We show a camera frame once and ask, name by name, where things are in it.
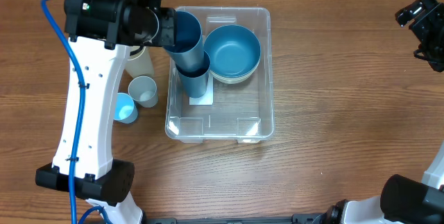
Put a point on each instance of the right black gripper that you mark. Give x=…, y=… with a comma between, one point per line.
x=429, y=10

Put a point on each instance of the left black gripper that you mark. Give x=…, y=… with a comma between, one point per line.
x=168, y=36

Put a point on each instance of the cream tall cup front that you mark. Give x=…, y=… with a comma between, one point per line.
x=140, y=64

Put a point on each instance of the dark blue tall cup back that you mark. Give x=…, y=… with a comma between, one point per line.
x=188, y=51

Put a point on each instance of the dark blue tall cup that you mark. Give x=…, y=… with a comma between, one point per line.
x=195, y=83
x=188, y=51

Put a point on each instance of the dark blue tall cup front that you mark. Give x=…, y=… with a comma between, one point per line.
x=195, y=83

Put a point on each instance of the dark blue bowl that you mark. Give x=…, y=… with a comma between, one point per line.
x=234, y=51

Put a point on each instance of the cream bowl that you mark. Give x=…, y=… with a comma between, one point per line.
x=230, y=77
x=230, y=81

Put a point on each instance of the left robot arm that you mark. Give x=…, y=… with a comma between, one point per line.
x=98, y=36

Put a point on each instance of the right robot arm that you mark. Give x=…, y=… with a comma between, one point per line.
x=403, y=200

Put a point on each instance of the white label in container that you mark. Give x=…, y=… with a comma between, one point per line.
x=207, y=98

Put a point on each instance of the clear plastic storage container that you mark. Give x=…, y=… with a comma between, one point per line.
x=244, y=111

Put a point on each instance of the grey small cup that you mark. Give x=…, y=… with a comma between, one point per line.
x=143, y=90

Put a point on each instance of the light blue small cup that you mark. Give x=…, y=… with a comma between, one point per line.
x=126, y=110

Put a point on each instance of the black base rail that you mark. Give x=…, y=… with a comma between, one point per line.
x=294, y=219

